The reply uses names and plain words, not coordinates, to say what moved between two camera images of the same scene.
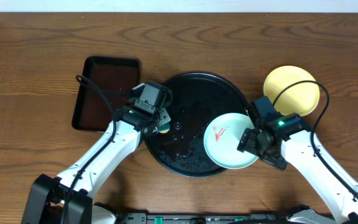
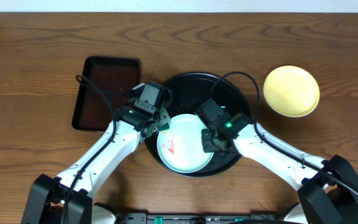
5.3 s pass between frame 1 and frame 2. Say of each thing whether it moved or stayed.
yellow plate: stayed
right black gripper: moved
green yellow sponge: stayed
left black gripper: stayed
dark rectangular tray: stayed
